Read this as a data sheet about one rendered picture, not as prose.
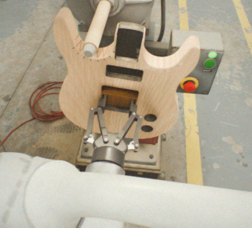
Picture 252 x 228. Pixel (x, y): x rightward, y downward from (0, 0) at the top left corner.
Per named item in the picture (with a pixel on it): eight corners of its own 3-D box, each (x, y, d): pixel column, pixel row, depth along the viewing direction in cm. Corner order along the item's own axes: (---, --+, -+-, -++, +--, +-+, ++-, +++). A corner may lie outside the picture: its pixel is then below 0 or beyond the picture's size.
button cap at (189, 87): (182, 84, 86) (184, 77, 83) (193, 85, 86) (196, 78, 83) (182, 93, 84) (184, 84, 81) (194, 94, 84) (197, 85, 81)
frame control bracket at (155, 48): (140, 48, 92) (140, 40, 89) (191, 52, 91) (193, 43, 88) (139, 55, 90) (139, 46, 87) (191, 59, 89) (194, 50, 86)
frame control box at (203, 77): (150, 60, 109) (156, 6, 90) (200, 64, 108) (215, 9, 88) (147, 102, 93) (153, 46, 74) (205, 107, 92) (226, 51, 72)
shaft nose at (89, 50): (82, 48, 53) (87, 41, 51) (92, 54, 53) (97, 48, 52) (80, 54, 51) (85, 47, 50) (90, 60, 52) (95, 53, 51)
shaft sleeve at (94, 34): (96, 7, 64) (102, -3, 62) (106, 14, 66) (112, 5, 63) (79, 48, 53) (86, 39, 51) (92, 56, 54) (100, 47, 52)
